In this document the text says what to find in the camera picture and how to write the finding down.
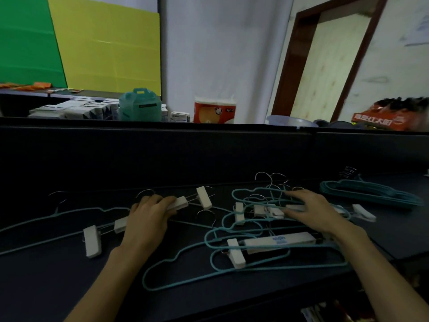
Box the grey wall shelf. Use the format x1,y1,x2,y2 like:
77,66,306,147
0,87,125,101

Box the row of white small boxes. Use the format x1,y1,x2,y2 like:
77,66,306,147
28,97,192,123

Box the pile of mixed hangers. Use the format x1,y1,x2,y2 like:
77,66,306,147
0,172,377,292

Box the green wall panel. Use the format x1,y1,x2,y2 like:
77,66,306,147
0,0,67,88

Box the yellow wall panel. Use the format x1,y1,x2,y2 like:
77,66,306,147
46,0,161,96

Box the orange snack packets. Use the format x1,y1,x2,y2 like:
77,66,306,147
0,82,53,92

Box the person's left hand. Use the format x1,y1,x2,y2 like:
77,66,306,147
120,194,178,257

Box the person's left forearm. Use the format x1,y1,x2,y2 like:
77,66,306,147
65,246,151,322

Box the black back panel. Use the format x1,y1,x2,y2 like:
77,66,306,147
0,116,429,202

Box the grey round container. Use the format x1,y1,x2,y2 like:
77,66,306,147
315,119,356,129

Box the white clip hanger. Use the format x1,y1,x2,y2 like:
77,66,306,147
83,186,214,258

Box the brown door frame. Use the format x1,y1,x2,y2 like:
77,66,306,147
270,0,389,123

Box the black table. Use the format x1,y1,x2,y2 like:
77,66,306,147
0,174,429,322

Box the person's right hand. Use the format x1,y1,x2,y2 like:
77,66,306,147
283,189,353,237

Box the orange snack carton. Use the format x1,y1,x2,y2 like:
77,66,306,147
351,96,429,132

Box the white wall notice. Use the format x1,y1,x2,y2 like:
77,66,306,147
404,13,429,47

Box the red tissue pack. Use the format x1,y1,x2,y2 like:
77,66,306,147
193,94,237,124

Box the person's right forearm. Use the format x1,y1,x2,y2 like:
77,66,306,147
332,223,429,322

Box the lavender plastic basin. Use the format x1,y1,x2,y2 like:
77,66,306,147
266,115,319,128

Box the stack of teal hangers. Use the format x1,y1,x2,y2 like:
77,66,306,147
319,166,425,209

